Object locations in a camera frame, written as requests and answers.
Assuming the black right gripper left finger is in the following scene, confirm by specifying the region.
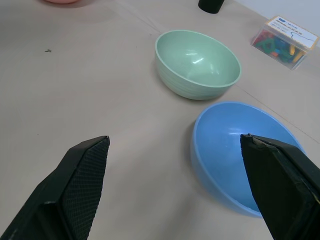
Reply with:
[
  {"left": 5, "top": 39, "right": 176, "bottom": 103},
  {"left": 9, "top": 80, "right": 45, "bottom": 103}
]
[{"left": 0, "top": 135, "right": 111, "bottom": 240}]

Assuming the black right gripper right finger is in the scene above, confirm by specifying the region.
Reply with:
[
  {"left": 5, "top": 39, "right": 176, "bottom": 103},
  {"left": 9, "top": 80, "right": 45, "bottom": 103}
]
[{"left": 239, "top": 133, "right": 320, "bottom": 240}]

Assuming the blue bowl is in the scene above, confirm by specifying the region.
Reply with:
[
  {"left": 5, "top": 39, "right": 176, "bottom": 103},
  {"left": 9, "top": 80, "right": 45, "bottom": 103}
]
[{"left": 190, "top": 100, "right": 307, "bottom": 218}]

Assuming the clear box of coloured pieces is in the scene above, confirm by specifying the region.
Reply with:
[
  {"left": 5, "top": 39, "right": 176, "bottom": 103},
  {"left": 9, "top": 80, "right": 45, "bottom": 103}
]
[{"left": 250, "top": 15, "right": 319, "bottom": 72}]

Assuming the green bowl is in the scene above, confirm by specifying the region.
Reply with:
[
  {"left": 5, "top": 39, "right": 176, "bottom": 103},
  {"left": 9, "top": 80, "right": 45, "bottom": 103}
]
[{"left": 154, "top": 30, "right": 242, "bottom": 101}]

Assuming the red bowl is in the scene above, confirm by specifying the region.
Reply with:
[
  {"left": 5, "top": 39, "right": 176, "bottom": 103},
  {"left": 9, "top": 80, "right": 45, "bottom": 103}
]
[{"left": 43, "top": 0, "right": 80, "bottom": 5}]

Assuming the black cylindrical object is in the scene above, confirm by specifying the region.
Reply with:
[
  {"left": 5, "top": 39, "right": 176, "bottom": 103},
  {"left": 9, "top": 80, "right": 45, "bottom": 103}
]
[{"left": 197, "top": 0, "right": 225, "bottom": 14}]

